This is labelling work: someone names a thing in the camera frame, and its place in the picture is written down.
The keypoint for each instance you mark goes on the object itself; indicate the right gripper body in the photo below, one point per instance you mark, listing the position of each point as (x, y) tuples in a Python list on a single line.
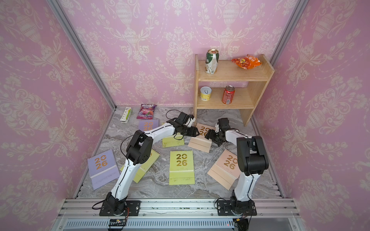
[(218, 138)]

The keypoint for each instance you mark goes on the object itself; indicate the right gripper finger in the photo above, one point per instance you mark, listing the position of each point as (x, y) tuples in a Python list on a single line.
[(211, 133), (210, 136)]

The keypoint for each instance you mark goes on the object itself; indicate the pink calendar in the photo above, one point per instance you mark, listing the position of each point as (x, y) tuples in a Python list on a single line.
[(225, 170), (200, 142)]

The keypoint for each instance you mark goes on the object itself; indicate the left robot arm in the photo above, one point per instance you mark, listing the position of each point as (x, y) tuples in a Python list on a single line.
[(137, 153)]

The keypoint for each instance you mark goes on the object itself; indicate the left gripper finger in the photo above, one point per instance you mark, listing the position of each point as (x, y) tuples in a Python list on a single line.
[(192, 133), (191, 129)]

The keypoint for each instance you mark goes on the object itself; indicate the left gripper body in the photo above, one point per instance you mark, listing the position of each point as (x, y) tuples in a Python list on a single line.
[(183, 129)]

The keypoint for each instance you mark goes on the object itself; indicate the purple candy bag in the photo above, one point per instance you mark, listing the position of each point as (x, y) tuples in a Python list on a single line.
[(146, 111)]

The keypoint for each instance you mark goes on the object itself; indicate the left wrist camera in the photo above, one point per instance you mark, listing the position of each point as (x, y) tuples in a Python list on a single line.
[(190, 121)]

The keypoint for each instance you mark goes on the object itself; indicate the green drink can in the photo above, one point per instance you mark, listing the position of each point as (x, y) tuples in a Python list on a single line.
[(211, 62)]

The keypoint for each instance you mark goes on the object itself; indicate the red soda can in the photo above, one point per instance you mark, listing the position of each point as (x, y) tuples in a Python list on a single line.
[(228, 94)]

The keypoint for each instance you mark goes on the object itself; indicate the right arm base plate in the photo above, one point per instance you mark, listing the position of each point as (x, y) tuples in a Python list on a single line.
[(224, 208)]

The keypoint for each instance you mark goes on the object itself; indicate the green calendar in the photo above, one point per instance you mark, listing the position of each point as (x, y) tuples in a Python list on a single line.
[(172, 141), (154, 155), (181, 171)]

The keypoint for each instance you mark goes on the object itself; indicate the yellow tin can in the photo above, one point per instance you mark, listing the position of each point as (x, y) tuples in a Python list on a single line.
[(205, 93)]

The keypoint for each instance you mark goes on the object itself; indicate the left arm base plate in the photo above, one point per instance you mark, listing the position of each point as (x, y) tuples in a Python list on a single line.
[(132, 208)]

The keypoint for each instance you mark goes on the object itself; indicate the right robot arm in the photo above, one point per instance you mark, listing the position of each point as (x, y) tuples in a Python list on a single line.
[(252, 162)]

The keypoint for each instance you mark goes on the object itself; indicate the purple calendar at back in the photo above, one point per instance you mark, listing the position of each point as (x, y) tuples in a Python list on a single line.
[(148, 124)]

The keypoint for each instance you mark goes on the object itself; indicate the purple calendar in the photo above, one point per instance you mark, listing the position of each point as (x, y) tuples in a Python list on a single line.
[(103, 169), (148, 124)]

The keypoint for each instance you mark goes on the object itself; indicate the purple calendar front left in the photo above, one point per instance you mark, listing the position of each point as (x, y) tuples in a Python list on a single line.
[(103, 169)]

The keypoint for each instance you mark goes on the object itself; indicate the small circuit board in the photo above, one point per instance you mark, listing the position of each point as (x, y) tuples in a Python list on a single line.
[(117, 223)]

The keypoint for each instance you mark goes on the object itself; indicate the green white gum box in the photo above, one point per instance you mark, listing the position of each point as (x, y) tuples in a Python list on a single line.
[(126, 115)]

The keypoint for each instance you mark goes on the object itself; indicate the aluminium front rail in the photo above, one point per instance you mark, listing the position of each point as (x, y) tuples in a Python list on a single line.
[(277, 214)]

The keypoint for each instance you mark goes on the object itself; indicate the orange snack bag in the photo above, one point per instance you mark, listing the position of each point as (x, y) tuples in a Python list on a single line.
[(247, 62)]

